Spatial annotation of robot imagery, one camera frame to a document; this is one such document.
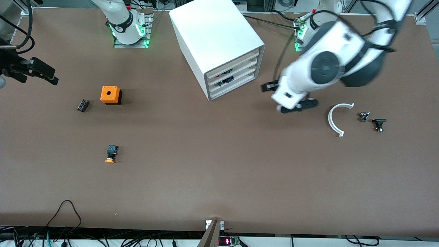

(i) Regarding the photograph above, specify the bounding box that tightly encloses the white curved plastic piece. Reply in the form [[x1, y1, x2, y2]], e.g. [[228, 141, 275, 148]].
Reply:
[[328, 103, 355, 138]]

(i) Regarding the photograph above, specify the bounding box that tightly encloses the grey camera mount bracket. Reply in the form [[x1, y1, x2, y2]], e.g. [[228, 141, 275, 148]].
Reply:
[[197, 220, 225, 247]]

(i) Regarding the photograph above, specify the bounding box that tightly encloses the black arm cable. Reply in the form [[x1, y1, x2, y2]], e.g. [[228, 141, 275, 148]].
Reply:
[[274, 0, 396, 83], [0, 0, 35, 54]]

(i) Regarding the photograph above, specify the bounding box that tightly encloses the black cable on table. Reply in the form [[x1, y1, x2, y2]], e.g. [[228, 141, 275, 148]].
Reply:
[[242, 10, 303, 30]]

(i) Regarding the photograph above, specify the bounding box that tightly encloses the small device with red light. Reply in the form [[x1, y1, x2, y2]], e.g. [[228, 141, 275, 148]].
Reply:
[[218, 236, 240, 247]]

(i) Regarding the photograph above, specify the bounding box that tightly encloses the white drawer cabinet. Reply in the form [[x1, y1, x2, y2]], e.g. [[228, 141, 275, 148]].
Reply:
[[169, 0, 266, 102]]

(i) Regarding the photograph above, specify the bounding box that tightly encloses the aluminium frame rail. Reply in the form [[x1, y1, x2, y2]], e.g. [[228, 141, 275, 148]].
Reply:
[[413, 0, 439, 24], [14, 0, 35, 16]]

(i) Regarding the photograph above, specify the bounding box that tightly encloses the thin black cable loop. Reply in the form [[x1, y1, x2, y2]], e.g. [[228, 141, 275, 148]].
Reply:
[[46, 200, 82, 237]]

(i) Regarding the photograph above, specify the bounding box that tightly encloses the small black switch part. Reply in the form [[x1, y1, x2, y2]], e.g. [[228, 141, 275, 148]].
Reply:
[[372, 118, 387, 133]]

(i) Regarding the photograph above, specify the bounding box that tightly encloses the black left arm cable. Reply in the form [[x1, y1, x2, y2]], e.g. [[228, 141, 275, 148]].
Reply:
[[274, 0, 396, 83]]

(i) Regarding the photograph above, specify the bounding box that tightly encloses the black cable bundle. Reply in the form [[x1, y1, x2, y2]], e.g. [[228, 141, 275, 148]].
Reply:
[[0, 225, 206, 247]]

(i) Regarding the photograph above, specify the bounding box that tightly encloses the orange button enclosure box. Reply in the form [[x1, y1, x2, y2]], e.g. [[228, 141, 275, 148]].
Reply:
[[100, 85, 122, 106]]

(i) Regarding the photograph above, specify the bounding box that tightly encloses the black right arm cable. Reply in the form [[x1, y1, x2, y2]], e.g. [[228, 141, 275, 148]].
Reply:
[[0, 0, 35, 54]]

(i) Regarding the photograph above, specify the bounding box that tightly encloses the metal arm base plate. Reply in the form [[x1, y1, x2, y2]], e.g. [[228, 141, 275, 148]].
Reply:
[[294, 17, 311, 52], [113, 9, 153, 48]]

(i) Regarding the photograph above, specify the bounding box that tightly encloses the white plastic drawer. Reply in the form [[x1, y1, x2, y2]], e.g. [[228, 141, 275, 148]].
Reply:
[[209, 73, 256, 101], [206, 49, 260, 79], [207, 58, 258, 86], [208, 65, 257, 93]]

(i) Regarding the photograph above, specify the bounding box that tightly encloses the orange mushroom push button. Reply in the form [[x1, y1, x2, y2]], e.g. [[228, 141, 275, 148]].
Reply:
[[105, 145, 119, 164]]

